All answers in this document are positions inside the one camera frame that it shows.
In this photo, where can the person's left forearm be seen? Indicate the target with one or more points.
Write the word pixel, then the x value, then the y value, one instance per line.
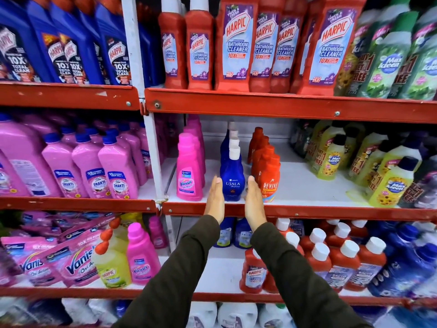
pixel 177 276

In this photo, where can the group of dark blue bottles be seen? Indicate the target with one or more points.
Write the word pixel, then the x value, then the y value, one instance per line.
pixel 406 263

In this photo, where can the row of red bathroom cleaner bottles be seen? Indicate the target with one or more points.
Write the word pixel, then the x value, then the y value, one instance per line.
pixel 239 44

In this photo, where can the pile of blue packets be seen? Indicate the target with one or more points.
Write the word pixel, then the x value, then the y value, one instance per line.
pixel 403 318

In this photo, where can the person's left fingers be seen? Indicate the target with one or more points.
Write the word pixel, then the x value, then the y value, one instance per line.
pixel 216 189

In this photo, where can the blue white-capped whitener bottle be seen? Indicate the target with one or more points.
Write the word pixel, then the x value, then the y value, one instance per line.
pixel 233 134
pixel 232 125
pixel 232 181
pixel 233 143

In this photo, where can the red metal shelf beam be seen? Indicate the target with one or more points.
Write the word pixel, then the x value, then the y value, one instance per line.
pixel 68 96
pixel 68 292
pixel 78 204
pixel 324 212
pixel 290 106

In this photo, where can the group of red white-capped bottles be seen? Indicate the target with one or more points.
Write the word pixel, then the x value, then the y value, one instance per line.
pixel 338 263

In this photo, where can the group of dark green bottles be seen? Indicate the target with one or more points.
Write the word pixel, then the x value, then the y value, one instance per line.
pixel 302 138

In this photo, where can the person's right forearm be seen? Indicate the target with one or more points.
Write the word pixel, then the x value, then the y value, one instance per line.
pixel 300 283

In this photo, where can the large white bottle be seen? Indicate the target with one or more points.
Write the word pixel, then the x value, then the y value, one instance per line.
pixel 237 315
pixel 273 316
pixel 203 315

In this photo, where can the pile of white and blue pouches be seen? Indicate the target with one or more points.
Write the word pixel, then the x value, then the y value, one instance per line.
pixel 61 312

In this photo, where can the white metal shelf upright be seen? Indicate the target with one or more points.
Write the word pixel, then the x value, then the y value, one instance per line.
pixel 136 47

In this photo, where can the small blue detergent bottle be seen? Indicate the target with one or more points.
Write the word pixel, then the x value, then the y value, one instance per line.
pixel 243 235
pixel 225 233

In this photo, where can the person's left hand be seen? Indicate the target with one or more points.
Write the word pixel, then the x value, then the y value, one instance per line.
pixel 215 201

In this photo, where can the person's right hand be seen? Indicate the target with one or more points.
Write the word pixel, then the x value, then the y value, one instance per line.
pixel 254 206

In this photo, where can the person's right fingers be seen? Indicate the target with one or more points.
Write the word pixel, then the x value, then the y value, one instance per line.
pixel 252 190

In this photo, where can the yellow-green orange-capped cleaner bottle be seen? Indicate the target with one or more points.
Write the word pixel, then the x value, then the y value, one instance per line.
pixel 111 266
pixel 126 220
pixel 114 240

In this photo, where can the pile of pink refill pouches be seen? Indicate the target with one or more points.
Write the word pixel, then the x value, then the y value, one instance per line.
pixel 51 256

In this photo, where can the group of pink blue-capped bottles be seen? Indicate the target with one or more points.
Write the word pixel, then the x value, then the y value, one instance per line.
pixel 85 163

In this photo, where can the orange fabric stiffener bottle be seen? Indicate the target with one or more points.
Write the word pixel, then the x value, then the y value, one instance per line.
pixel 264 157
pixel 270 182
pixel 255 134
pixel 259 143

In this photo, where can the group of dark purple bottles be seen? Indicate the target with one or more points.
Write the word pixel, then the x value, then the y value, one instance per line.
pixel 425 181

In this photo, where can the group of yellow-green black-capped bottles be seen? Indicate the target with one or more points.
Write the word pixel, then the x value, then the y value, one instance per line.
pixel 375 163

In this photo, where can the row of green floor cleaner bottles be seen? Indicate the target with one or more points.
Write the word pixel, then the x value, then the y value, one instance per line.
pixel 389 61

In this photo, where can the pink stain remover bottle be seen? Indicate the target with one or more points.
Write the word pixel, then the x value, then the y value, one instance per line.
pixel 188 174
pixel 194 124
pixel 157 233
pixel 201 157
pixel 141 259

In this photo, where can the row of blue toilet cleaner bottles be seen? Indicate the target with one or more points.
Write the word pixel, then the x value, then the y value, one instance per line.
pixel 75 44

